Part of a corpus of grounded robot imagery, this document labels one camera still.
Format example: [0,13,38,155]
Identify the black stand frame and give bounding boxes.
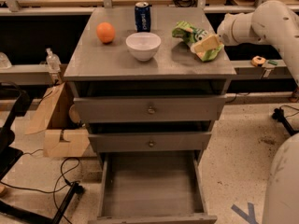
[0,81,85,224]

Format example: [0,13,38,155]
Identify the grey drawer cabinet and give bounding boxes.
[63,6,236,166]

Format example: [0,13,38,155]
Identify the orange fruit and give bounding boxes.
[96,22,115,44]

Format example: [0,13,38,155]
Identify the clear sanitizer bottle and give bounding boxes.
[46,48,61,72]

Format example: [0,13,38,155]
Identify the black tripod leg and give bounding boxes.
[272,108,299,136]

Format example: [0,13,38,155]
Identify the green rice chip bag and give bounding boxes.
[172,21,224,62]

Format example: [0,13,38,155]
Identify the cardboard box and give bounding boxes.
[25,83,90,158]

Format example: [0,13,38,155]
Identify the grey open bottom drawer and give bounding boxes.
[88,151,217,224]

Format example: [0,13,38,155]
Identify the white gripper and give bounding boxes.
[191,13,239,53]

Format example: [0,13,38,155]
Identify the small green object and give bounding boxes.
[268,60,278,65]

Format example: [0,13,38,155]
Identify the blue pepsi can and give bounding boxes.
[135,2,151,32]

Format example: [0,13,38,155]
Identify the white bowl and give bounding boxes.
[126,32,161,62]

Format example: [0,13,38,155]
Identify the grey top drawer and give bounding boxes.
[74,95,225,123]

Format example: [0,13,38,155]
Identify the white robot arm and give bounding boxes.
[191,0,299,224]

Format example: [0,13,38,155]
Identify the yellow tape roll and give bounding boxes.
[251,56,266,66]

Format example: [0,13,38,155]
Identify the grey middle drawer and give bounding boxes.
[89,132,211,153]

